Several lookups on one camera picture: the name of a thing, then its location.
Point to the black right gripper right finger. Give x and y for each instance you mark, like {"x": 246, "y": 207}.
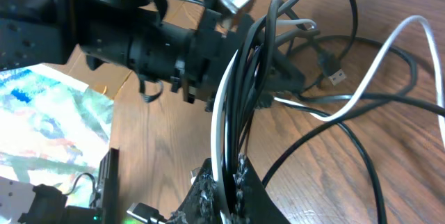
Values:
{"x": 252, "y": 204}

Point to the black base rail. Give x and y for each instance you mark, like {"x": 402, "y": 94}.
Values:
{"x": 24, "y": 202}

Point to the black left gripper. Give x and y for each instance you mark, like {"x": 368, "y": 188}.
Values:
{"x": 217, "y": 37}

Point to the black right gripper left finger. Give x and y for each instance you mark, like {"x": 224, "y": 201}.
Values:
{"x": 200, "y": 204}

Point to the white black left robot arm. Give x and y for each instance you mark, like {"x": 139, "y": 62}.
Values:
{"x": 128, "y": 33}

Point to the computer monitor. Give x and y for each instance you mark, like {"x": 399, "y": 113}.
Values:
{"x": 53, "y": 128}

